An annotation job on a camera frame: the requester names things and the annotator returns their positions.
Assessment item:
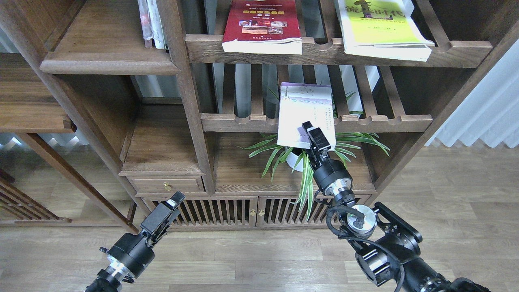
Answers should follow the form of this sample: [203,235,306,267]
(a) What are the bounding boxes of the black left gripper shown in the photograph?
[107,191,185,278]

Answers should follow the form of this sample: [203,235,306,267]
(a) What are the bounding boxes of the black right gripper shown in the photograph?
[302,121,353,196]

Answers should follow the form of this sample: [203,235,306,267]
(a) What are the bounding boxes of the white and lilac book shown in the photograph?
[277,82,336,148]

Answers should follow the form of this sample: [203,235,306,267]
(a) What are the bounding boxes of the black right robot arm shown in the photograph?
[302,122,488,292]

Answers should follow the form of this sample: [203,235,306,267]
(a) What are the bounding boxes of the upright white books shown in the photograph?
[138,0,169,52]

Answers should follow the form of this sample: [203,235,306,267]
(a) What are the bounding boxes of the green spider plant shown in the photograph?
[240,85,390,221]

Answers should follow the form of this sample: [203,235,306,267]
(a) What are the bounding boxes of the white plant pot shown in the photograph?
[287,148,310,172]

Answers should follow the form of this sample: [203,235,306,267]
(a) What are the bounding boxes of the small wooden drawer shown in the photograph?
[128,176,205,193]

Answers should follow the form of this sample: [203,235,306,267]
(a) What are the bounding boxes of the left slatted cabinet door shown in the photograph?
[142,196,258,232]

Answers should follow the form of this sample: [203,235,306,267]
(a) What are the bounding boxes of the slatted cabinet door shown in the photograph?
[142,196,258,232]
[256,195,371,228]

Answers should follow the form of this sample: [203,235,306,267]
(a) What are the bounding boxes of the right slatted cabinet door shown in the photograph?
[256,195,371,228]

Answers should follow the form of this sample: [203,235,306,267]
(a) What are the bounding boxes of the dark wooden bookshelf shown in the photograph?
[1,0,518,215]

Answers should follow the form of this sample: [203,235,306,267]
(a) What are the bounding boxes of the red book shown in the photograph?
[222,0,302,55]

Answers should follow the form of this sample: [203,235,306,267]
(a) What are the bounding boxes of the yellow-green book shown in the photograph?
[335,0,433,62]

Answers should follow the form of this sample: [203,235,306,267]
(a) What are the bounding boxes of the white curtain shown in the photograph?
[426,41,519,148]

